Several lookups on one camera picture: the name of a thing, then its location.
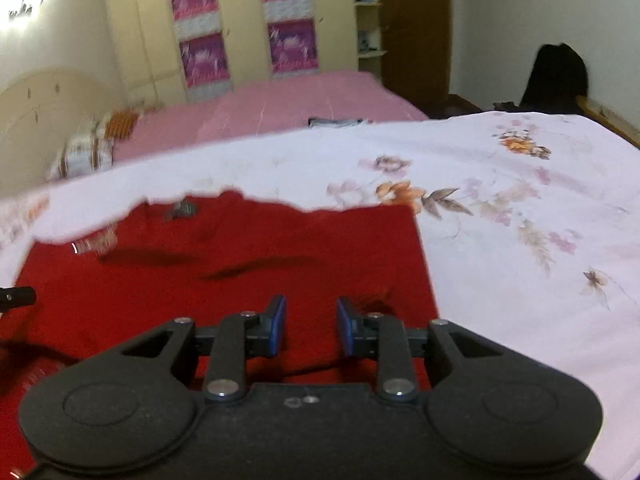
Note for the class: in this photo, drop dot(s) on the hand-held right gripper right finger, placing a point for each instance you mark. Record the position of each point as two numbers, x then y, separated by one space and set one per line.
346 327

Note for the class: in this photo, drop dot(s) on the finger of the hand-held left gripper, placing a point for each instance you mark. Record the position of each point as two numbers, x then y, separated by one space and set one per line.
17 296

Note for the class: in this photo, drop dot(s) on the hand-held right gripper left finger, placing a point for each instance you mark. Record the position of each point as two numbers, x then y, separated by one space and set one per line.
276 322

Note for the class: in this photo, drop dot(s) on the red knit garment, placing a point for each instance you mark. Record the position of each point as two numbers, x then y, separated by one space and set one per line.
280 250

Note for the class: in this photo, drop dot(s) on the dark folded clothes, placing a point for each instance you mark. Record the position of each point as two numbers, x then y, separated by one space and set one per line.
335 122

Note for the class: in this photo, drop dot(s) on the plaid pillow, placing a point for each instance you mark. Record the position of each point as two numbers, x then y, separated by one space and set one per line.
82 155

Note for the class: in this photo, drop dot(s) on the pale floral bed sheet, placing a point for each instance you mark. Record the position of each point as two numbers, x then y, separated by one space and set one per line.
500 260

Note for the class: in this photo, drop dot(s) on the cream headboard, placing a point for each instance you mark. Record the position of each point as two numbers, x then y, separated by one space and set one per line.
35 110

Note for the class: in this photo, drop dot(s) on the orange pillow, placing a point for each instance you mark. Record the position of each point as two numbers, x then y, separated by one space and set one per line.
122 125

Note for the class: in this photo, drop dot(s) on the pink bed sheet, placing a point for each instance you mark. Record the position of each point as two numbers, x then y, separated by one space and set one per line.
280 105

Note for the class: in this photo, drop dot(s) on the cream wardrobe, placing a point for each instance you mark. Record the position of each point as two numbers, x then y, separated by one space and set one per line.
140 35

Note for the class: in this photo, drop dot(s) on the brown wooden door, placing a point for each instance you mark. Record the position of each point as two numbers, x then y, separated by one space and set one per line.
415 30

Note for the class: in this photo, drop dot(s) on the cream open shelf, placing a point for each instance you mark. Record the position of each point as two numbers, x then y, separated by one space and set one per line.
369 20

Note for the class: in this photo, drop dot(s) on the black wall decal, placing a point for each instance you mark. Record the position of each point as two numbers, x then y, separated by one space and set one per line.
26 7

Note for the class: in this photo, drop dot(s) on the wooden bed frame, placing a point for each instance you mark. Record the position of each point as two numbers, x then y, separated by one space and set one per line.
610 120

